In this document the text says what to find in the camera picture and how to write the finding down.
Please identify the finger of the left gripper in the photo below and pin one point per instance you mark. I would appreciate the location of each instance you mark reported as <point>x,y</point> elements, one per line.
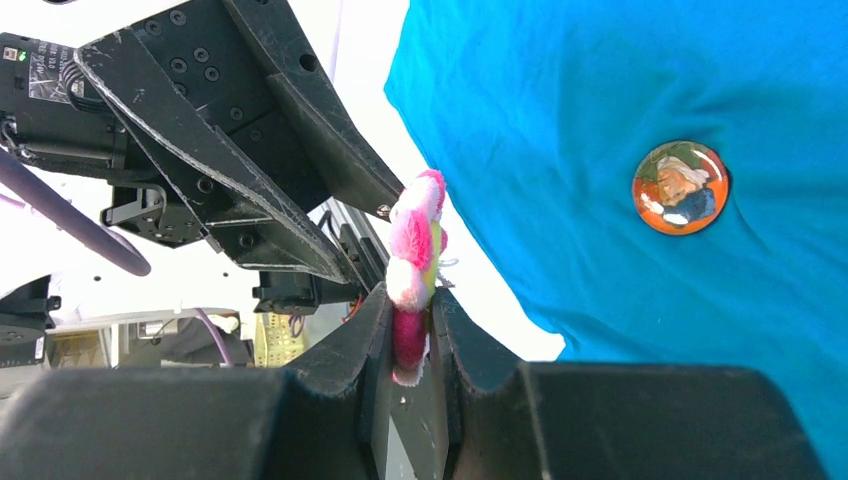
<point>249,217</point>
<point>349,167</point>

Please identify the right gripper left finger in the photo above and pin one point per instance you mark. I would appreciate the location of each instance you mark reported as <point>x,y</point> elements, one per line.
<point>324,415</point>

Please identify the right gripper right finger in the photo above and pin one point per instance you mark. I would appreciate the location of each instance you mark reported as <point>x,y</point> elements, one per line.
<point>506,418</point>

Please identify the blue t-shirt garment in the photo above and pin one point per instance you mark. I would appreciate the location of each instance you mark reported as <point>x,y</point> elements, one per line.
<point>538,114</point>

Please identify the yellow perforated basket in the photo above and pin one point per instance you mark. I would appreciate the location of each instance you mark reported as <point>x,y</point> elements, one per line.
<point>278,339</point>

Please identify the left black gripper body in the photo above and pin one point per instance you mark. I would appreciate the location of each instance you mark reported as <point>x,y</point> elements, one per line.
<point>53,118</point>

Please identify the orange print on shirt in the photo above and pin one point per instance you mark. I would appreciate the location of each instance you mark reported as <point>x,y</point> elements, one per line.
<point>680,188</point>

